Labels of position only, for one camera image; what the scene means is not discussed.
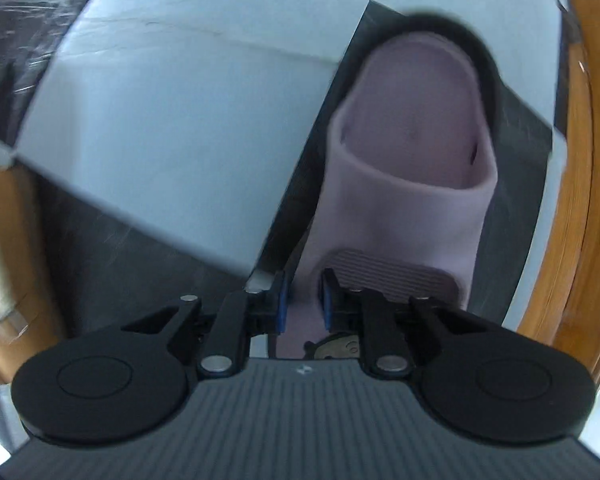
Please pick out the pink slide slipper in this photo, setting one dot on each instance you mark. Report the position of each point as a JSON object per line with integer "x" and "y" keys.
{"x": 395, "y": 210}

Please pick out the wooden trim board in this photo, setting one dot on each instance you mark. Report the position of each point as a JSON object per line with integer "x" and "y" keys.
{"x": 580, "y": 210}

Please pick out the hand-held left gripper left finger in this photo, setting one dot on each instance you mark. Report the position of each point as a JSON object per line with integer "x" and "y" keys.
{"x": 281, "y": 305}

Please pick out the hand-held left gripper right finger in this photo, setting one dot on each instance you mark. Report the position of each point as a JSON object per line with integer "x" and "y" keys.
{"x": 325, "y": 300}

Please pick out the brown fleece-lined slipper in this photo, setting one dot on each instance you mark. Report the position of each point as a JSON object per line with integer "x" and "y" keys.
{"x": 25, "y": 240}

